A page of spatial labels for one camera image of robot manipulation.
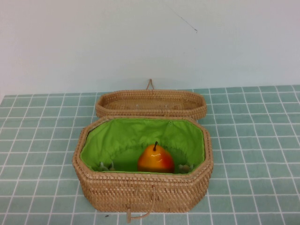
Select bright green fabric liner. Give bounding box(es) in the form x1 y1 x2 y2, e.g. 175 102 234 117
80 119 207 175

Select orange red plastic pear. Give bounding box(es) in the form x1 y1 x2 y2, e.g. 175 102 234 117
137 141 175 173

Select woven rattan basket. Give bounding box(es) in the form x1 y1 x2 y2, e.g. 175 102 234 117
72 116 213 222

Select woven rattan basket lid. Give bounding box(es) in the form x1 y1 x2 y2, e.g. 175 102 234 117
95 79 208 120

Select green checked tablecloth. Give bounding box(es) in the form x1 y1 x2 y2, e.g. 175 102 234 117
0 84 300 225

